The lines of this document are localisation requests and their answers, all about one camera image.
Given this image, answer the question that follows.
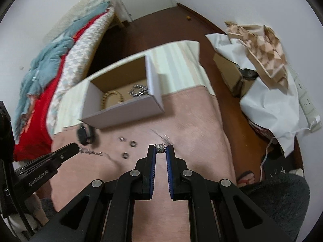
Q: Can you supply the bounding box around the pink cloth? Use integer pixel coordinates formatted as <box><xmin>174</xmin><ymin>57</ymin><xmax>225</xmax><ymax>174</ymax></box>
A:
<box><xmin>35</xmin><ymin>84</ymin><xmax>238</xmax><ymax>242</ymax></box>

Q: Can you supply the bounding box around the white cable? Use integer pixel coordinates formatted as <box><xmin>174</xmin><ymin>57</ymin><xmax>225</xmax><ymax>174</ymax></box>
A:
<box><xmin>260</xmin><ymin>116</ymin><xmax>321</xmax><ymax>182</ymax></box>

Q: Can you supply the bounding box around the teal blanket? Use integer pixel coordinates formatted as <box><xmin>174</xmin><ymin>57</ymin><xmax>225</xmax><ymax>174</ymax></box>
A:
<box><xmin>14</xmin><ymin>1</ymin><xmax>111</xmax><ymax>137</ymax></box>

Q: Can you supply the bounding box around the white mattress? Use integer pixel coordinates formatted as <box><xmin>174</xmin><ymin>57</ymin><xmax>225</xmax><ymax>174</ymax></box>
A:
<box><xmin>43</xmin><ymin>0</ymin><xmax>111</xmax><ymax>43</ymax></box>

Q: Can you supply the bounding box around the thin silver necklace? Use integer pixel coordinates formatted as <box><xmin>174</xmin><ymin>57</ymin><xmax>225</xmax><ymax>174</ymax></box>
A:
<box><xmin>150</xmin><ymin>128</ymin><xmax>171</xmax><ymax>143</ymax></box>

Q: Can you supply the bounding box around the red patterned bag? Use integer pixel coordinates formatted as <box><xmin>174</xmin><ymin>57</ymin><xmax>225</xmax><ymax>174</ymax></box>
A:
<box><xmin>249</xmin><ymin>120</ymin><xmax>275</xmax><ymax>142</ymax></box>

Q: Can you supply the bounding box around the wooden bead bracelet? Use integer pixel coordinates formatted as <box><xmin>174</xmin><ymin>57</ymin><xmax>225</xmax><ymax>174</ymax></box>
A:
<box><xmin>101</xmin><ymin>90</ymin><xmax>125</xmax><ymax>110</ymax></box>

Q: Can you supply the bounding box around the person's grey fleece leg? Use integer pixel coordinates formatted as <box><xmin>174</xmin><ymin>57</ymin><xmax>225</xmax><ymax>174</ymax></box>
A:
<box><xmin>240</xmin><ymin>173</ymin><xmax>311</xmax><ymax>242</ymax></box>

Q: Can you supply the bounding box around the white power strip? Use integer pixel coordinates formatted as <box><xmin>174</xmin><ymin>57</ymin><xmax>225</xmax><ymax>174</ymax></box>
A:
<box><xmin>289</xmin><ymin>67</ymin><xmax>322</xmax><ymax>133</ymax></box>

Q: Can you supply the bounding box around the silver bracelet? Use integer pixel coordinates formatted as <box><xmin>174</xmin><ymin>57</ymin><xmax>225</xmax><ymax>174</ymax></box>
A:
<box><xmin>129</xmin><ymin>84</ymin><xmax>150</xmax><ymax>97</ymax></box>

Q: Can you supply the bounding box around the foot in sandal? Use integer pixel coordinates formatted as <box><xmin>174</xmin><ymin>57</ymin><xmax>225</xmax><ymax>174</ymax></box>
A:
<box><xmin>237</xmin><ymin>171</ymin><xmax>259</xmax><ymax>187</ymax></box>

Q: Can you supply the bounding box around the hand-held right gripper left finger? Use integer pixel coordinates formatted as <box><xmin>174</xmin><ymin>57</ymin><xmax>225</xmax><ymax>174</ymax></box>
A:
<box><xmin>30</xmin><ymin>144</ymin><xmax>156</xmax><ymax>242</ymax></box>

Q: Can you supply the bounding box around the brown cardboard box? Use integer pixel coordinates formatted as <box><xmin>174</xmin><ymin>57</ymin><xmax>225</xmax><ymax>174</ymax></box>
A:
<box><xmin>213</xmin><ymin>53</ymin><xmax>258</xmax><ymax>97</ymax></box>

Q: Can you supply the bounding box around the white cardboard box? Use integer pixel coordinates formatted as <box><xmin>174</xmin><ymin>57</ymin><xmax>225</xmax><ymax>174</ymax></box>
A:
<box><xmin>81</xmin><ymin>54</ymin><xmax>165</xmax><ymax>129</ymax></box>

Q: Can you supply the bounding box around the patterned quilt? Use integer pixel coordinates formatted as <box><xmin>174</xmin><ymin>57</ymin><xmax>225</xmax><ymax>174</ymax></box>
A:
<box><xmin>47</xmin><ymin>13</ymin><xmax>115</xmax><ymax>135</ymax></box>

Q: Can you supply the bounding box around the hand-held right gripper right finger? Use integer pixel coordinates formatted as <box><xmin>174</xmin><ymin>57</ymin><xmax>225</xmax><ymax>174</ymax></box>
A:
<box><xmin>166</xmin><ymin>144</ymin><xmax>296</xmax><ymax>242</ymax></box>

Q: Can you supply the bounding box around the silver chain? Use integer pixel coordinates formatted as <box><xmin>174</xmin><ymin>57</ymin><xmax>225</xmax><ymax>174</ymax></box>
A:
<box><xmin>79</xmin><ymin>146</ymin><xmax>114</xmax><ymax>160</ymax></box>

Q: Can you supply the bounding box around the geometric patterned paper bag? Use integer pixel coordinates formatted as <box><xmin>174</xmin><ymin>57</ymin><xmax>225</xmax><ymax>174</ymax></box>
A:
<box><xmin>224</xmin><ymin>21</ymin><xmax>288</xmax><ymax>90</ymax></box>

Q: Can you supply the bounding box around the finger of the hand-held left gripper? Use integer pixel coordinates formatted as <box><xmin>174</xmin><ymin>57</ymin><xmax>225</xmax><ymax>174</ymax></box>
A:
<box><xmin>31</xmin><ymin>143</ymin><xmax>81</xmax><ymax>168</ymax></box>

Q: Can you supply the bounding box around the person's left forearm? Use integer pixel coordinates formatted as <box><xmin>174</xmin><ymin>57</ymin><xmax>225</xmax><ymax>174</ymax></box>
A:
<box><xmin>25</xmin><ymin>198</ymin><xmax>58</xmax><ymax>232</ymax></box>

